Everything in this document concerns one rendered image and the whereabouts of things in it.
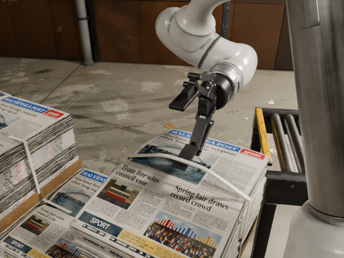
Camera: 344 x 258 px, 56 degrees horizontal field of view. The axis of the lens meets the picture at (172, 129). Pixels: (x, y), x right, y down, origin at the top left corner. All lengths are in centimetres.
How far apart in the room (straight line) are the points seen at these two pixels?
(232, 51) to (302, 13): 48
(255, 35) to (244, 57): 342
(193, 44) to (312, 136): 51
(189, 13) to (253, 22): 341
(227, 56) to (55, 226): 68
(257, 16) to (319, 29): 384
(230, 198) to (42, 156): 61
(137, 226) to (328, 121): 39
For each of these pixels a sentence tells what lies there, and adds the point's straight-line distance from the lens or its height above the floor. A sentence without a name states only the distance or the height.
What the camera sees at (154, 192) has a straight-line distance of 67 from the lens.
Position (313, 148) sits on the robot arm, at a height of 135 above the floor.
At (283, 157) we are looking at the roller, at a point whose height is 80.
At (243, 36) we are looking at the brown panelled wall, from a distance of 426.
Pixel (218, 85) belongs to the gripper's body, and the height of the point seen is 126.
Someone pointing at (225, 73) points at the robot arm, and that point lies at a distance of 78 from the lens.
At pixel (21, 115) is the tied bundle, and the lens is 113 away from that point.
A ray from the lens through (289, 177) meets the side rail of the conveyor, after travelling 126.
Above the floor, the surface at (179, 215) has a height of 110.
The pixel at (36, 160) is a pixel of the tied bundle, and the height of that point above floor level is 98.
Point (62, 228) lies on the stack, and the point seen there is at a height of 83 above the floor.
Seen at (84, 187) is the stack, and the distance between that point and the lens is 114.
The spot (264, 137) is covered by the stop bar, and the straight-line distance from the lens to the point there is 141.
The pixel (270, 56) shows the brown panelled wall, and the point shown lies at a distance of 437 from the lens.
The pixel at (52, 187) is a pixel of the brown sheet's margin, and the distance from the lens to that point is 114.
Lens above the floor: 157
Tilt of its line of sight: 32 degrees down
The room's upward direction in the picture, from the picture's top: straight up
